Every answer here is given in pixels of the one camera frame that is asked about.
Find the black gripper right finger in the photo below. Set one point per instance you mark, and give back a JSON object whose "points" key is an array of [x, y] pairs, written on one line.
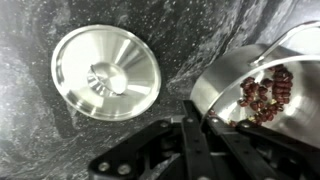
{"points": [[265, 154]]}

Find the red beans in pot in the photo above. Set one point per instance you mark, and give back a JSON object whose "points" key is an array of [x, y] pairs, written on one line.
{"points": [[263, 100]]}

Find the stainless steel pot lid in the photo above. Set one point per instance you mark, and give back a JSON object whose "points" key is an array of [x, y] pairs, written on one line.
{"points": [[105, 72]]}

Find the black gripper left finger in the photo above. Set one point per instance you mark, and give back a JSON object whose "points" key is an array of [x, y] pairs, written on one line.
{"points": [[181, 143]]}

